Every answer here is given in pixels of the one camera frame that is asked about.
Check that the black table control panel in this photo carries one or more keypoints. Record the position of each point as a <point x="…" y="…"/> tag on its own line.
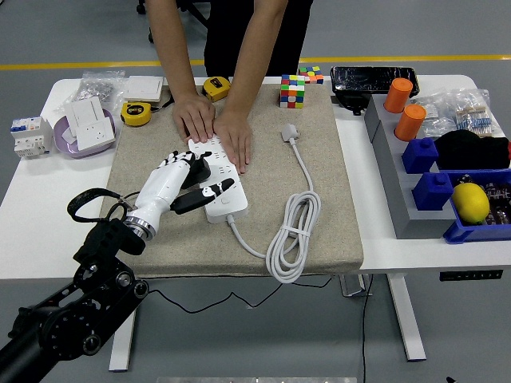
<point x="471" y="275"/>

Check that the person's right forearm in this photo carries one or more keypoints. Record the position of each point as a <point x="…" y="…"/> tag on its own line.
<point x="171" y="48"/>

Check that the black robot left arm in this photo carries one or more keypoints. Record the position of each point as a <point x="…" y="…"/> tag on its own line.
<point x="80" y="315"/>

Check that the grey stepped block holder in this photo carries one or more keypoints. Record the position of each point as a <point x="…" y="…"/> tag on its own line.
<point x="399" y="191"/>

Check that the orange cylinder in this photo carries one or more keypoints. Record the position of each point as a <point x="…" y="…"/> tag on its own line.
<point x="398" y="95"/>
<point x="411" y="123"/>

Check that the black office chair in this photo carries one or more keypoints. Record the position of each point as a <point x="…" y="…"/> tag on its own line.
<point x="151" y="38"/>

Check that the white circuit breaker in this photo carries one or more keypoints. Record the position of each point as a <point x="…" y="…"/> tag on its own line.
<point x="30" y="137"/>

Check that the white table leg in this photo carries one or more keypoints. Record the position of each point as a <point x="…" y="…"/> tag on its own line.
<point x="123" y="351"/>
<point x="407" y="319"/>

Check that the beige fabric mat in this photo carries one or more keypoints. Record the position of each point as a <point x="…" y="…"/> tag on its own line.
<point x="259" y="191"/>

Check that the person's right hand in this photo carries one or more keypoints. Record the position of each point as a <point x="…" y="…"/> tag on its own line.
<point x="195" y="117"/>

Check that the grey-white three-pin plug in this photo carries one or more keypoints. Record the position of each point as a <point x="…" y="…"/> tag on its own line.
<point x="288" y="131"/>

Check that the black cloth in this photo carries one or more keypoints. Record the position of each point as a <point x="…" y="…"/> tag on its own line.
<point x="473" y="149"/>

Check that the white power strip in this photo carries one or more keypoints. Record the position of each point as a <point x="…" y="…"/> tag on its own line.
<point x="229" y="205"/>

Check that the yellow lemon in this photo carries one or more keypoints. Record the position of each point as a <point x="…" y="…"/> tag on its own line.
<point x="471" y="203"/>

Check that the clear bag of resistors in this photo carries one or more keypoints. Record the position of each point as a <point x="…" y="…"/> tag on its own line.
<point x="477" y="115"/>

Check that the blue plastic block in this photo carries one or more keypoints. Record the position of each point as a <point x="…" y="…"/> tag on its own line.
<point x="433" y="192"/>
<point x="419" y="155"/>

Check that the person's left forearm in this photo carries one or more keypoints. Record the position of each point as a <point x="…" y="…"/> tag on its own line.
<point x="255" y="52"/>

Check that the grey under-table bracket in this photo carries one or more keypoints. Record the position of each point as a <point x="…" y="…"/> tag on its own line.
<point x="351" y="286"/>

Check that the blue plastic bin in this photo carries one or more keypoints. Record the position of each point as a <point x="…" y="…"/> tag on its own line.
<point x="471" y="234"/>

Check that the small colourful puzzle cube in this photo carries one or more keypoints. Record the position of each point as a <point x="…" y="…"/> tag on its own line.
<point x="313" y="75"/>

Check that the person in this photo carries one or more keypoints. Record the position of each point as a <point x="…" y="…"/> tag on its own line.
<point x="247" y="36"/>

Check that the yellow black tape measure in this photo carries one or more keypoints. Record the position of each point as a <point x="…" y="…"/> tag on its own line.
<point x="135" y="113"/>

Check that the clear bag of small parts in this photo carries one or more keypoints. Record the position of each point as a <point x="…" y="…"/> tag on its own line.
<point x="433" y="117"/>

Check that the purple bowl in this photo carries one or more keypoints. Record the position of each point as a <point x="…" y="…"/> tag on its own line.
<point x="64" y="144"/>

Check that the large colourful puzzle cube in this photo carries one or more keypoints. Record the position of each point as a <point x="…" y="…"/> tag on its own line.
<point x="292" y="91"/>

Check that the clear bag of screws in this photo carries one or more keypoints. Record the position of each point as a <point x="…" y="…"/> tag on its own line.
<point x="97" y="85"/>

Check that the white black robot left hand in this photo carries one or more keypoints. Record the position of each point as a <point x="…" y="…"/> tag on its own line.
<point x="161" y="187"/>

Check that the dark circuit boards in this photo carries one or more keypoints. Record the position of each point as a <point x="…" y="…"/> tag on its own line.
<point x="499" y="199"/>

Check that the person's left hand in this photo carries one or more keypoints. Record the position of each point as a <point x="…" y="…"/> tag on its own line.
<point x="235" y="135"/>

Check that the black plastic-wrapped tray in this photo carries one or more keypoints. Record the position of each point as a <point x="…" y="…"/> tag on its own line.
<point x="371" y="80"/>

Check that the white switch panel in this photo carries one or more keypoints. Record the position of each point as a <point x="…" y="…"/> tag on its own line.
<point x="84" y="113"/>

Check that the white wall switch plate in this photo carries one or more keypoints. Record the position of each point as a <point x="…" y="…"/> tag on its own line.
<point x="143" y="88"/>

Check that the white socket panel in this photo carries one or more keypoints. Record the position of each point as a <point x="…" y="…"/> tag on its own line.
<point x="96" y="133"/>

